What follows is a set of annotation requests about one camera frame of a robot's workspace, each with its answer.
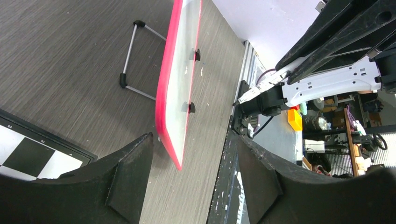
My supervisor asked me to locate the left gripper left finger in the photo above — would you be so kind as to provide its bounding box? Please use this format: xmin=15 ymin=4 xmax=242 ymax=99
xmin=0 ymin=133 xmax=154 ymax=224

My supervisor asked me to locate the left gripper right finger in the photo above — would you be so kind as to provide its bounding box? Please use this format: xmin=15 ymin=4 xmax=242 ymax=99
xmin=237 ymin=137 xmax=396 ymax=224

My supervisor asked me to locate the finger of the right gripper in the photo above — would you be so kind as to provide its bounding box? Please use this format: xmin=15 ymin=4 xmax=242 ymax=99
xmin=288 ymin=0 xmax=396 ymax=84
xmin=275 ymin=0 xmax=362 ymax=70

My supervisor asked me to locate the black white chessboard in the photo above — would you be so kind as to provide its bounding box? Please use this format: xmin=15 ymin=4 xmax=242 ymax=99
xmin=0 ymin=110 xmax=98 ymax=181

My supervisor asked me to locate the black white marker pen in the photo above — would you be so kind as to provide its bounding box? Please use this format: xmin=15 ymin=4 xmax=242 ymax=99
xmin=233 ymin=70 xmax=291 ymax=106

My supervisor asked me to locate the pink framed whiteboard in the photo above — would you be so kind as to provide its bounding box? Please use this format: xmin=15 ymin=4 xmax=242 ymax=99
xmin=155 ymin=0 xmax=202 ymax=170

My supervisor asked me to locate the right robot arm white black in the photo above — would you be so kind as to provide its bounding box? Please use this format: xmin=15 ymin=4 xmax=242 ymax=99
xmin=230 ymin=0 xmax=396 ymax=138

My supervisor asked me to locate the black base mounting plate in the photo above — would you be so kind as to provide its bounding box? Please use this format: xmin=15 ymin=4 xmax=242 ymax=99
xmin=205 ymin=79 xmax=257 ymax=224

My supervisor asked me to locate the black wire whiteboard stand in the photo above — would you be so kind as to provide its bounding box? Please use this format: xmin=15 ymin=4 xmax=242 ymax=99
xmin=119 ymin=20 xmax=202 ymax=114

